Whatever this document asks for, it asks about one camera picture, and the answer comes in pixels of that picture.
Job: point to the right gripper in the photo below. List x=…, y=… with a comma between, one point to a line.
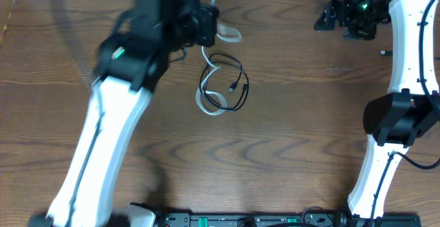
x=342, y=17

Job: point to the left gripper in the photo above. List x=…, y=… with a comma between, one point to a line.
x=207, y=25

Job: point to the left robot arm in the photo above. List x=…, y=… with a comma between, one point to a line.
x=130, y=63

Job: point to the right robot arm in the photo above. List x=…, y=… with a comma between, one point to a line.
x=406, y=112

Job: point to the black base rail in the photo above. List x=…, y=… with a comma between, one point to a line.
x=308, y=218

